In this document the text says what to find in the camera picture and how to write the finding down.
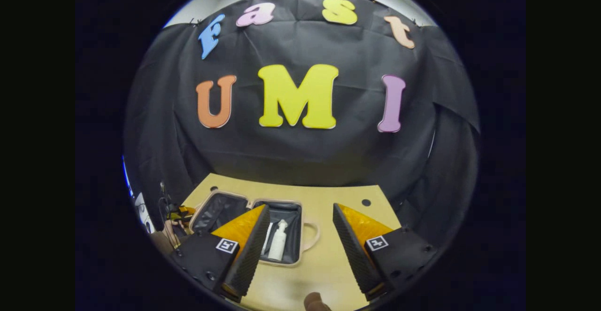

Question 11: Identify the black backdrop cloth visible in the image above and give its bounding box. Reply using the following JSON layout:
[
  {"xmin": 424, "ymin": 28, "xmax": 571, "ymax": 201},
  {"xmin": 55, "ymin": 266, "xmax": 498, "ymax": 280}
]
[{"xmin": 123, "ymin": 0, "xmax": 480, "ymax": 255}]

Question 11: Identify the white object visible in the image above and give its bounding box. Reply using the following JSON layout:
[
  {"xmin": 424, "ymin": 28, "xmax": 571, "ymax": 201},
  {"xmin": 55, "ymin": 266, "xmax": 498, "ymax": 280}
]
[{"xmin": 135, "ymin": 193, "xmax": 156, "ymax": 234}]

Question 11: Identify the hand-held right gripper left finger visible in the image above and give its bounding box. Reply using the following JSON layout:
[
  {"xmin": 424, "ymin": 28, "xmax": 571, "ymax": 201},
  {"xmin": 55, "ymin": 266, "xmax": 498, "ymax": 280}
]
[{"xmin": 176, "ymin": 204, "xmax": 271, "ymax": 303}]

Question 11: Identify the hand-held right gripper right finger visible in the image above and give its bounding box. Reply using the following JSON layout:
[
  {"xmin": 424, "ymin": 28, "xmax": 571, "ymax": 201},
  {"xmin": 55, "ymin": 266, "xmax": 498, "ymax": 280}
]
[{"xmin": 332, "ymin": 203, "xmax": 438, "ymax": 302}]

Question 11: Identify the white pump bottle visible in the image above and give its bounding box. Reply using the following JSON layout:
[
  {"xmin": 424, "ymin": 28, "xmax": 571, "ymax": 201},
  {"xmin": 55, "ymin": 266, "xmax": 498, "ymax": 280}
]
[{"xmin": 268, "ymin": 219, "xmax": 289, "ymax": 262}]

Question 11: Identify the small pink suitcase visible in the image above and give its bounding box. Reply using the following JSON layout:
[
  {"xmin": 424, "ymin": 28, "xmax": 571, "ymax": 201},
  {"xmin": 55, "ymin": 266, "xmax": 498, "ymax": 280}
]
[{"xmin": 188, "ymin": 190, "xmax": 321, "ymax": 268}]

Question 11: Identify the white squeeze tube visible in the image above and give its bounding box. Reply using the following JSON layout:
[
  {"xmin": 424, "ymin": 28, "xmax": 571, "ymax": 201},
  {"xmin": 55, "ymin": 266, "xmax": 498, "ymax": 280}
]
[{"xmin": 262, "ymin": 222, "xmax": 274, "ymax": 255}]

